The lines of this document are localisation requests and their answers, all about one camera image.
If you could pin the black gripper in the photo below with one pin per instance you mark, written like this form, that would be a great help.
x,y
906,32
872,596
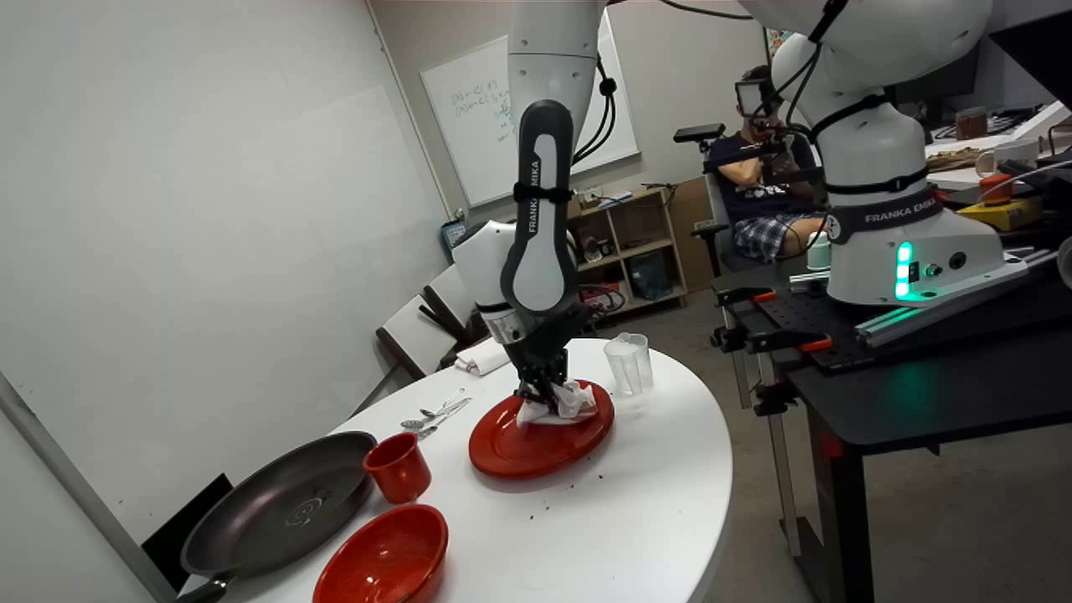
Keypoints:
x,y
537,346

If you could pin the white red-striped tea towel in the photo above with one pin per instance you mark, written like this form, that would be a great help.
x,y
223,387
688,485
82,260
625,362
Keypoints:
x,y
577,405

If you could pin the red plate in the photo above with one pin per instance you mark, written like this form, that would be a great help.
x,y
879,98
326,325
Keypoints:
x,y
506,451

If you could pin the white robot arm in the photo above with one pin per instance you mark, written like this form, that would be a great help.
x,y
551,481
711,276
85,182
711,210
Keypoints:
x,y
524,276

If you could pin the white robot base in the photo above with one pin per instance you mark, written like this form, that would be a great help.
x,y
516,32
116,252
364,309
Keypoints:
x,y
891,242

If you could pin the folded white cloth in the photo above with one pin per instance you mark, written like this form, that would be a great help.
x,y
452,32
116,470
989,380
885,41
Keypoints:
x,y
481,359

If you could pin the clear plastic measuring cup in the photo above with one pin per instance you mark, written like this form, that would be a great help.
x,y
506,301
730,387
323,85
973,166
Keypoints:
x,y
630,362

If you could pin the metal fork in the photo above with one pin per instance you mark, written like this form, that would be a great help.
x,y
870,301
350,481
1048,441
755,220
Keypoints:
x,y
428,426

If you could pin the metal spoon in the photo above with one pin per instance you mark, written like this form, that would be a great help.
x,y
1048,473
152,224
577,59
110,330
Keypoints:
x,y
428,418

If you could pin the wooden shelf unit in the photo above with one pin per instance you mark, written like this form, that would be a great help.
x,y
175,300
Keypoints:
x,y
627,252

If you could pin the red mug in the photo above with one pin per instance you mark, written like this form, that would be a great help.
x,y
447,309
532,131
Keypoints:
x,y
399,467

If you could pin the round white table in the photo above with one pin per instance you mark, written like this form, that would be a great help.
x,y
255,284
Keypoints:
x,y
633,519

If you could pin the black office chair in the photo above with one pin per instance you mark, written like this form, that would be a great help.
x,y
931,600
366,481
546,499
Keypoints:
x,y
716,230

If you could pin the red bowl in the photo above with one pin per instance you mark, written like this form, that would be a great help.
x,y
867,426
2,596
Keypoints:
x,y
395,557

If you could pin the whiteboard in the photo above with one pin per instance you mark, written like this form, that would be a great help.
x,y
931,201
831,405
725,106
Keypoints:
x,y
469,98

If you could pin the dark frying pan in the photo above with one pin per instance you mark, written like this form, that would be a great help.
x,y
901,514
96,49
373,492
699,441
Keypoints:
x,y
280,514

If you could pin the seated person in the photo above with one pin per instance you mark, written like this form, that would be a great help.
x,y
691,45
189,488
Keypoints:
x,y
761,175

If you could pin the black desk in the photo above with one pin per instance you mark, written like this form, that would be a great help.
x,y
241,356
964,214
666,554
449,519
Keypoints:
x,y
895,384

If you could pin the orange-handled clamp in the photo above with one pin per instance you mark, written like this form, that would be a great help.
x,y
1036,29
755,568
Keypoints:
x,y
782,338
782,305

